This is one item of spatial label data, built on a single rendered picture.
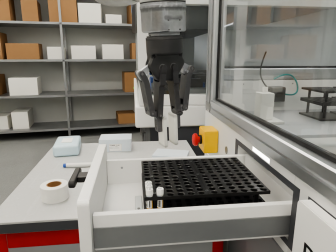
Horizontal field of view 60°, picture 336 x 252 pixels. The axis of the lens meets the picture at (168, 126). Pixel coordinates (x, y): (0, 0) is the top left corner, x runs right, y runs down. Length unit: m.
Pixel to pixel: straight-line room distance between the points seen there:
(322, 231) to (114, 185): 0.45
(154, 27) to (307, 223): 0.41
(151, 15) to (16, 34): 4.30
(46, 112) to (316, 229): 4.57
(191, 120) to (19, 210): 0.86
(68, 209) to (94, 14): 3.64
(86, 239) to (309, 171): 0.34
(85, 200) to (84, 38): 4.32
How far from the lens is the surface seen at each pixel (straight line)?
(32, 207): 0.83
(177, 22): 0.58
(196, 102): 1.38
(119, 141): 1.17
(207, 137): 0.89
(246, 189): 0.55
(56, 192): 0.82
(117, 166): 0.70
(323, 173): 0.45
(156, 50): 0.58
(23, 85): 4.34
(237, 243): 0.82
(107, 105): 4.76
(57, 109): 4.80
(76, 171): 0.60
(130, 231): 0.49
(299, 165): 0.50
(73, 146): 1.16
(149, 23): 0.58
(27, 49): 4.38
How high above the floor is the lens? 1.13
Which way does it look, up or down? 13 degrees down
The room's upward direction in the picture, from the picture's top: straight up
